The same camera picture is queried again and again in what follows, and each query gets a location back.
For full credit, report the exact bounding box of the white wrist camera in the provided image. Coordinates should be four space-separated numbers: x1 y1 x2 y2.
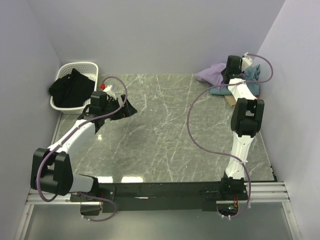
100 83 117 100
241 52 253 72

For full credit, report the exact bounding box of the tan folded t shirt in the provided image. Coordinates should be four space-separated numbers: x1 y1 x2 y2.
224 95 237 108

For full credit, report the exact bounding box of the teal folded t shirt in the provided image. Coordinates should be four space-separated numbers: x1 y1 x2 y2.
209 64 261 96

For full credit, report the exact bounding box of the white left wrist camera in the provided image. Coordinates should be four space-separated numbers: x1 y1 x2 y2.
100 83 117 100

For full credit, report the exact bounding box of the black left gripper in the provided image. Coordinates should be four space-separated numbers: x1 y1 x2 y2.
102 94 137 121

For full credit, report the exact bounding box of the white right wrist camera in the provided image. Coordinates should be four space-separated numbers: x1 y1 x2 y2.
241 52 253 72

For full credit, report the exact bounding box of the black t shirt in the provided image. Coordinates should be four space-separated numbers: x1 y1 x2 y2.
48 68 95 108

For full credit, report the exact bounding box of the white laundry basket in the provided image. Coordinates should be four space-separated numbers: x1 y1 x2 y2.
48 62 99 115

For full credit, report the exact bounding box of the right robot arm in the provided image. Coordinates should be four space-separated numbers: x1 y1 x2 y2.
221 53 265 180

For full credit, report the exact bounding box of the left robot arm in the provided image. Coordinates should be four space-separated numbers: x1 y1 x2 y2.
30 91 138 201

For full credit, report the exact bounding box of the purple t shirt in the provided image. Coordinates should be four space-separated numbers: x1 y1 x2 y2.
193 62 226 86

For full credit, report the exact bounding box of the aluminium rail frame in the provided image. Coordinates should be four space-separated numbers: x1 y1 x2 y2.
15 117 292 240

